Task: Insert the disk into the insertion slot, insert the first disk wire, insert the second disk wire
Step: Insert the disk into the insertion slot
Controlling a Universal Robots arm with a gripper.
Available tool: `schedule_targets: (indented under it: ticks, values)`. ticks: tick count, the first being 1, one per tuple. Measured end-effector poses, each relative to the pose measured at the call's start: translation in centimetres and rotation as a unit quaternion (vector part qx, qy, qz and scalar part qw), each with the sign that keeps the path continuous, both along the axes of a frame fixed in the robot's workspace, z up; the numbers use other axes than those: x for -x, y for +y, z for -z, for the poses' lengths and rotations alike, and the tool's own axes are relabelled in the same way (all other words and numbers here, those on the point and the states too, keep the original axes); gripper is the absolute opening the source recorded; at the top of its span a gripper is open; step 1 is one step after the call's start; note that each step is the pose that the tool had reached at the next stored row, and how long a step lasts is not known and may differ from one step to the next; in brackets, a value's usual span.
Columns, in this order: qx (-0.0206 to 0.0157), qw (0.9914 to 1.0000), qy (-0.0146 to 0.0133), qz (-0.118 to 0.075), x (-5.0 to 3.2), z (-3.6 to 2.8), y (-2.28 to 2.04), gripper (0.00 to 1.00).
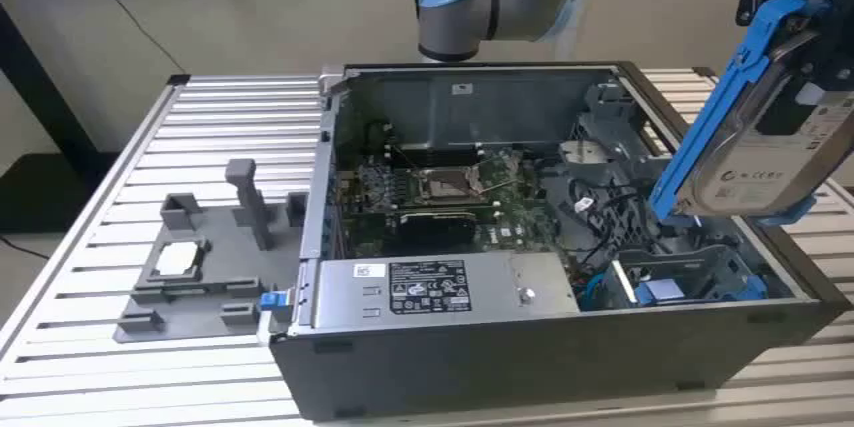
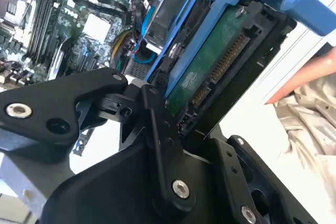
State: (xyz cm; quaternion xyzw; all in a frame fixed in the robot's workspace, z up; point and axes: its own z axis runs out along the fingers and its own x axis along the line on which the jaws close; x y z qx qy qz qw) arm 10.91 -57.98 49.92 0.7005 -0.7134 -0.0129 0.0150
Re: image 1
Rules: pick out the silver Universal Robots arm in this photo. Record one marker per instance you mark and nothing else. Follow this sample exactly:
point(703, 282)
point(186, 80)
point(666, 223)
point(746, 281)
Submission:
point(461, 12)

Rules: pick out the grey disk bay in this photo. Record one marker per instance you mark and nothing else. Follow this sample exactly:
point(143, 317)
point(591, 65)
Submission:
point(681, 257)

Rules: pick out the white sticker label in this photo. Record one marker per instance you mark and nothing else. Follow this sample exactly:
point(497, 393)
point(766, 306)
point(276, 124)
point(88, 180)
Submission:
point(463, 89)

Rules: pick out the green motherboard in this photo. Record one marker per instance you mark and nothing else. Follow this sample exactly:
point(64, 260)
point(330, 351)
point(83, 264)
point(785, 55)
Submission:
point(521, 197)

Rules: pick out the CPU socket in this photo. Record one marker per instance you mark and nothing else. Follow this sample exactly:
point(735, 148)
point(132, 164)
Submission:
point(443, 192)

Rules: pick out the black open PC case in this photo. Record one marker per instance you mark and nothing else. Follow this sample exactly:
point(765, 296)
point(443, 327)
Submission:
point(467, 372)

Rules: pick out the silver power supply box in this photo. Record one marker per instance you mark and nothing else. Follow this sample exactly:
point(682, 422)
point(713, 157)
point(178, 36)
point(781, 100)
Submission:
point(347, 307)

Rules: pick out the blue case latch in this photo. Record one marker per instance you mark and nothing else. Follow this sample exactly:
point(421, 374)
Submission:
point(268, 301)

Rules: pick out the grey parts rack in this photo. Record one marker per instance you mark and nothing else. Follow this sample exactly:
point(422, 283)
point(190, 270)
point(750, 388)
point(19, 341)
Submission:
point(220, 247)

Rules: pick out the silver CPU chip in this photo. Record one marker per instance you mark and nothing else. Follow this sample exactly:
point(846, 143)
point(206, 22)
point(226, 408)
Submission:
point(176, 259)

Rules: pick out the black stand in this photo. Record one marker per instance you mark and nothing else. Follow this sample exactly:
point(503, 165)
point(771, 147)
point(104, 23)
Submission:
point(40, 187)

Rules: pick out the silver drive bracket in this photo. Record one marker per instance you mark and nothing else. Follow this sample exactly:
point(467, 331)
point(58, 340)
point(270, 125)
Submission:
point(590, 154)

